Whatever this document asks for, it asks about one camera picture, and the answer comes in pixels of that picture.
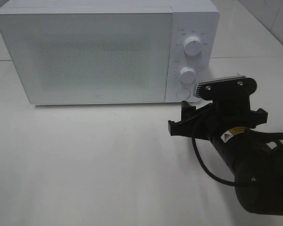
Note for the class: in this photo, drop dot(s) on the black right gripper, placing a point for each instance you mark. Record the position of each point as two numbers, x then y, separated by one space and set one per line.
220 122

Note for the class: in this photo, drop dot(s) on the round white door button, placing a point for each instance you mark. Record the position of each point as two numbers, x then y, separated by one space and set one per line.
183 94

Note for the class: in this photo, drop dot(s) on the white microwave door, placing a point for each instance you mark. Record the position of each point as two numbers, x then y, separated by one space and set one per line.
89 55

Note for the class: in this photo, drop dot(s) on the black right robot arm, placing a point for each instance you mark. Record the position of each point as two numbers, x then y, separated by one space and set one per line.
254 158

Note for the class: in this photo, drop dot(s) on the lower white timer knob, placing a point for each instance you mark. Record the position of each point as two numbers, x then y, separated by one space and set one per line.
187 75

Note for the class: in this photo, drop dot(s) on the upper white power knob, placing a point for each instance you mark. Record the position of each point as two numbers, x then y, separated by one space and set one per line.
192 45

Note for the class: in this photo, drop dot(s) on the white microwave oven body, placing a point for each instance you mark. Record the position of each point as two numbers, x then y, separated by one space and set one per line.
190 17

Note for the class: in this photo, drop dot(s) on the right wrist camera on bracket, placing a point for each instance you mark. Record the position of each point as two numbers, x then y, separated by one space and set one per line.
225 88

